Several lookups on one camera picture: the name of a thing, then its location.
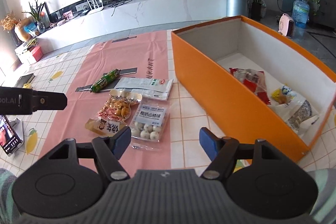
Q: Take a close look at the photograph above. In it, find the peanut snack packet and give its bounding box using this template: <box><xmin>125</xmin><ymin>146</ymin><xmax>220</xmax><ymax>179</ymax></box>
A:
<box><xmin>85</xmin><ymin>89</ymin><xmax>142</xmax><ymax>136</ymax></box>

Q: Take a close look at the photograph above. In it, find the white ball candy packet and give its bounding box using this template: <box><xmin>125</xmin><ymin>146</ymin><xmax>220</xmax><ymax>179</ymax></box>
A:
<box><xmin>130</xmin><ymin>98</ymin><xmax>170</xmax><ymax>151</ymax></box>

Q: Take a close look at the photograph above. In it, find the green sausage stick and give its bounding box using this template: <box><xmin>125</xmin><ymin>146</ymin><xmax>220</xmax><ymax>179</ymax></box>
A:
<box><xmin>90</xmin><ymin>69</ymin><xmax>121</xmax><ymax>93</ymax></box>

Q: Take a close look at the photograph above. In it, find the red snack packet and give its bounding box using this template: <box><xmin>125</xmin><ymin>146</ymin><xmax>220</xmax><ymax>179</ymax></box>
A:
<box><xmin>230</xmin><ymin>68</ymin><xmax>270</xmax><ymax>105</ymax></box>

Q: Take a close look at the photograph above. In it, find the white grey milk pouch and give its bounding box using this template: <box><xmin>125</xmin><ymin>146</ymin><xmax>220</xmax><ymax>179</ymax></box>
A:
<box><xmin>114</xmin><ymin>77</ymin><xmax>173</xmax><ymax>101</ymax></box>

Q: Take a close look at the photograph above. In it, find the white blue chip bag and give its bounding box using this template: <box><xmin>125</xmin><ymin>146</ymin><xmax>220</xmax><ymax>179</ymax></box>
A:
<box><xmin>269</xmin><ymin>85</ymin><xmax>319</xmax><ymax>136</ymax></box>

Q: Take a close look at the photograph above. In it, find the red storage box left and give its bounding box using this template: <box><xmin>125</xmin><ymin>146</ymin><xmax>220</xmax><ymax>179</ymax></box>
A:
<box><xmin>27</xmin><ymin>46</ymin><xmax>43</xmax><ymax>64</ymax></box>

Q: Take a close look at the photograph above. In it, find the dried flower vase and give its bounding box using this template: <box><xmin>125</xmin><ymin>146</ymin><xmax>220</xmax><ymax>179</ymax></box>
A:
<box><xmin>1</xmin><ymin>13</ymin><xmax>31</xmax><ymax>47</ymax></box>

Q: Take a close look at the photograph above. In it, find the orange white cardboard box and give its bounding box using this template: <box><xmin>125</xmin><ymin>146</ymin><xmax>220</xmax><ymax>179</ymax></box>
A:
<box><xmin>171</xmin><ymin>16</ymin><xmax>335</xmax><ymax>162</ymax></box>

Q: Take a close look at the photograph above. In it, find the white wifi router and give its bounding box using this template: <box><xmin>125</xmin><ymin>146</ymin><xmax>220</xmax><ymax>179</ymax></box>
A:
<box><xmin>87</xmin><ymin>0</ymin><xmax>104</xmax><ymax>15</ymax></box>

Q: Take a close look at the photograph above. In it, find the pink space heater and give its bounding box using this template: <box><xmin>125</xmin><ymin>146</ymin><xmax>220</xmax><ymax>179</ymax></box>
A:
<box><xmin>278</xmin><ymin>13</ymin><xmax>295</xmax><ymax>37</ymax></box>

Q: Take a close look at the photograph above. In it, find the silver trash can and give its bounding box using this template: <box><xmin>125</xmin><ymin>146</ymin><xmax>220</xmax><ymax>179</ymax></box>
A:
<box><xmin>226</xmin><ymin>0</ymin><xmax>249</xmax><ymax>17</ymax></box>

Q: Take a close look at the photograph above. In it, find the blue water jug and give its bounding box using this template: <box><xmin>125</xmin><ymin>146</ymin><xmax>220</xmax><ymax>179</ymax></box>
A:
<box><xmin>291</xmin><ymin>0</ymin><xmax>310</xmax><ymax>28</ymax></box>

